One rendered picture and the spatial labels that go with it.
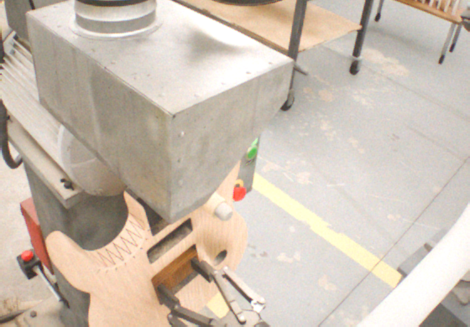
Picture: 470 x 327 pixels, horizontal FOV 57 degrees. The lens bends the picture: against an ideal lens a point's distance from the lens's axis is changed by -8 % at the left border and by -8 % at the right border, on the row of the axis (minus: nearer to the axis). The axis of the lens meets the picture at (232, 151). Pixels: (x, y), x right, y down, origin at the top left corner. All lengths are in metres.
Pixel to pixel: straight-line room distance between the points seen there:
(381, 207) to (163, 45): 2.27
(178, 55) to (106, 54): 0.08
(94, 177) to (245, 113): 0.40
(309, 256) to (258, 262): 0.26
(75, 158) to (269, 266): 1.58
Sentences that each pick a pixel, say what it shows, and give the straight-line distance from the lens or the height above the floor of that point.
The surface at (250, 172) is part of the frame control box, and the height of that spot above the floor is 1.00.
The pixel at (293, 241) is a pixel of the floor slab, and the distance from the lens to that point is 2.36.
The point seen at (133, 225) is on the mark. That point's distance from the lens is 0.71.
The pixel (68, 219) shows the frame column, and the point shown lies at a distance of 1.09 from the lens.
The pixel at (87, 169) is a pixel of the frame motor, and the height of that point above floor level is 1.23.
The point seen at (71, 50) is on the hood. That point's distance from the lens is 0.54.
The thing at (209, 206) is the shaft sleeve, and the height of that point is 1.26.
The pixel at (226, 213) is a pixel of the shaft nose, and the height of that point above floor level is 1.26.
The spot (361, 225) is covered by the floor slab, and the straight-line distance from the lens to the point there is 2.54.
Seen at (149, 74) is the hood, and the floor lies 1.53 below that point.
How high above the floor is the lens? 1.76
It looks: 39 degrees down
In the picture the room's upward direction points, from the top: 7 degrees clockwise
